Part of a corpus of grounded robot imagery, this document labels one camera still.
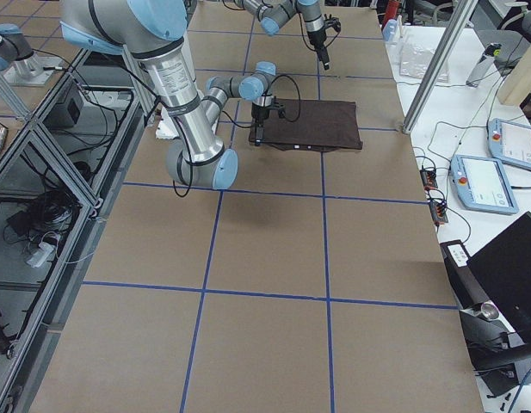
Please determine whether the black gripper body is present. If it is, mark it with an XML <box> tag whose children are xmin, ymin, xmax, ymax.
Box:
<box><xmin>307</xmin><ymin>29</ymin><xmax>326</xmax><ymax>50</ymax></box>
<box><xmin>251</xmin><ymin>103</ymin><xmax>271</xmax><ymax>127</ymax></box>

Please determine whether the brown t-shirt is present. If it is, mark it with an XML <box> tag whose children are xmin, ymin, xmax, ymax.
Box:
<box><xmin>248</xmin><ymin>99</ymin><xmax>363</xmax><ymax>152</ymax></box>

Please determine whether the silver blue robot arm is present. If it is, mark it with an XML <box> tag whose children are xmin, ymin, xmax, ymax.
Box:
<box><xmin>61</xmin><ymin>1</ymin><xmax>276</xmax><ymax>190</ymax></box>
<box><xmin>222</xmin><ymin>0</ymin><xmax>341</xmax><ymax>71</ymax></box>

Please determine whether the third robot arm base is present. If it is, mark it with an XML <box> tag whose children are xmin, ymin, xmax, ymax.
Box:
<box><xmin>0</xmin><ymin>23</ymin><xmax>63</xmax><ymax>86</ymax></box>

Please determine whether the red cylinder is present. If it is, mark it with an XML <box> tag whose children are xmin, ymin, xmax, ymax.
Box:
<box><xmin>383</xmin><ymin>0</ymin><xmax>399</xmax><ymax>23</ymax></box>

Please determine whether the clear plastic bag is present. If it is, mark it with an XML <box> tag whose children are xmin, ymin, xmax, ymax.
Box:
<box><xmin>399</xmin><ymin>43</ymin><xmax>435</xmax><ymax>79</ymax></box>

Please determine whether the orange black connector box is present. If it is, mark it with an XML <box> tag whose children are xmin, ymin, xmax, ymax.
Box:
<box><xmin>419</xmin><ymin>168</ymin><xmax>439</xmax><ymax>190</ymax></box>

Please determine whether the far teach pendant tablet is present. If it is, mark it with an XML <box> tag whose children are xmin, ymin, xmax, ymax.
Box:
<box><xmin>487</xmin><ymin>119</ymin><xmax>531</xmax><ymax>171</ymax></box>

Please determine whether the teach pendant tablet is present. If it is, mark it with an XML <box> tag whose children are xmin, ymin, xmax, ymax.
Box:
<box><xmin>450</xmin><ymin>155</ymin><xmax>519</xmax><ymax>215</ymax></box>
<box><xmin>487</xmin><ymin>119</ymin><xmax>531</xmax><ymax>171</ymax></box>

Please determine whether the near teach pendant tablet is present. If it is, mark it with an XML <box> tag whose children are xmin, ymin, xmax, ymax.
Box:
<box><xmin>450</xmin><ymin>155</ymin><xmax>519</xmax><ymax>215</ymax></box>

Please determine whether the white power strip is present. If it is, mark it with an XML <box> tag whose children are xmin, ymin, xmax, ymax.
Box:
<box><xmin>26</xmin><ymin>241</ymin><xmax>54</xmax><ymax>268</ymax></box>

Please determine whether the black monitor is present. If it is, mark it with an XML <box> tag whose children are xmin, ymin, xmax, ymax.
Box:
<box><xmin>467</xmin><ymin>212</ymin><xmax>531</xmax><ymax>342</ymax></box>

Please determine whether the black stand with metal cup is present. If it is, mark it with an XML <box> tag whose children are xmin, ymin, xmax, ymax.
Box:
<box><xmin>440</xmin><ymin>240</ymin><xmax>531</xmax><ymax>397</ymax></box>

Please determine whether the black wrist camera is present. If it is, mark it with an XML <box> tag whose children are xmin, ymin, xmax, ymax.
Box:
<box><xmin>324</xmin><ymin>15</ymin><xmax>342</xmax><ymax>34</ymax></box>
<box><xmin>269</xmin><ymin>96</ymin><xmax>286</xmax><ymax>119</ymax></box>

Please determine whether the aluminium frame post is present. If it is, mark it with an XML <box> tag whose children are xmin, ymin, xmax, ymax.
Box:
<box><xmin>402</xmin><ymin>0</ymin><xmax>479</xmax><ymax>134</ymax></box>

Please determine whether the aluminium side frame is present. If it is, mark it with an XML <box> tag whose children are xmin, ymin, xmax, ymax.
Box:
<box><xmin>0</xmin><ymin>52</ymin><xmax>145</xmax><ymax>412</ymax></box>

